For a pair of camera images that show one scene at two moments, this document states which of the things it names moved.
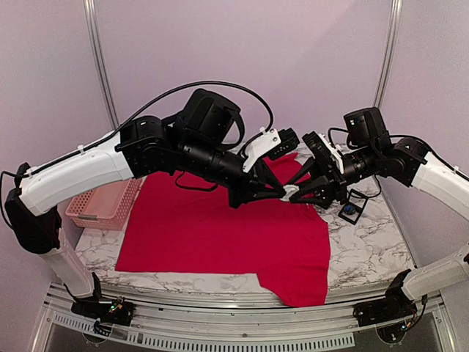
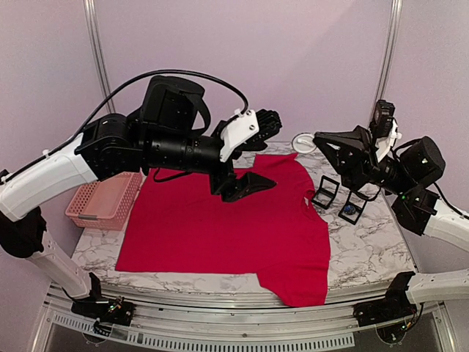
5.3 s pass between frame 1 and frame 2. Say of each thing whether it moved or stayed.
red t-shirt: stayed
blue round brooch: stayed
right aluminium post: stayed
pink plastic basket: stayed
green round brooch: moved
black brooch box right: stayed
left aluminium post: stayed
